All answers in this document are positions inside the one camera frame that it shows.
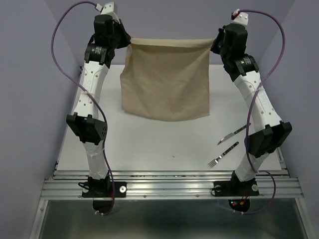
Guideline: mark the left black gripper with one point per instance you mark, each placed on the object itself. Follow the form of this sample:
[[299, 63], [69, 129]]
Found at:
[[125, 36]]

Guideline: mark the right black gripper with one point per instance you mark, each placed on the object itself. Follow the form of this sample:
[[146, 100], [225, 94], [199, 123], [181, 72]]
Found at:
[[215, 46]]

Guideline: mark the beige cloth napkin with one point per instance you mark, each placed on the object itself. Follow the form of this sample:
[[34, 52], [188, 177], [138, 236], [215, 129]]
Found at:
[[166, 79]]

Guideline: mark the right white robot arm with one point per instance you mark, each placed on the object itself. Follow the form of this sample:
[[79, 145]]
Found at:
[[270, 130]]

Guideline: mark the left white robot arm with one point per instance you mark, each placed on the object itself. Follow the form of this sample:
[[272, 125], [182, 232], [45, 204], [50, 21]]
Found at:
[[85, 122]]

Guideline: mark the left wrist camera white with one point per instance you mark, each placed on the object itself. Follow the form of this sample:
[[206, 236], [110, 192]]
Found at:
[[107, 9]]

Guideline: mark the steel knife black handle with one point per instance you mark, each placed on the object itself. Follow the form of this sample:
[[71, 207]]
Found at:
[[228, 136]]

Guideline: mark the steel fork black handle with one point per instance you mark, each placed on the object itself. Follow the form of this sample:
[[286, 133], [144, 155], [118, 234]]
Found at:
[[217, 159]]

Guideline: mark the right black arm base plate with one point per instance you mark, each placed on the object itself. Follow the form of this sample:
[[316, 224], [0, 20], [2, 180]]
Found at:
[[231, 189]]

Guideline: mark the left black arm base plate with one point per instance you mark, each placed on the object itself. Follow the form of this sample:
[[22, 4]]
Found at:
[[103, 190]]

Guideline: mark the aluminium front rail frame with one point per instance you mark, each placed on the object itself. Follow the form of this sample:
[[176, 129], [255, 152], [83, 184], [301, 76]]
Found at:
[[168, 185]]

